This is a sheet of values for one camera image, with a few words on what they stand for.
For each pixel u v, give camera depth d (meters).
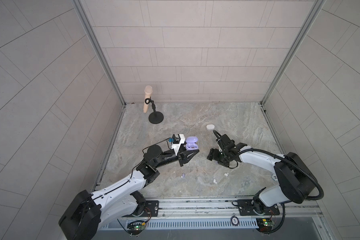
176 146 0.59
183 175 0.82
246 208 0.72
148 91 0.87
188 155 0.62
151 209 0.71
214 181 0.80
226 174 0.82
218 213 0.71
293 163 0.45
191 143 0.65
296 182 0.43
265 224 0.68
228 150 0.68
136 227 0.65
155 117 1.05
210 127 1.02
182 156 0.61
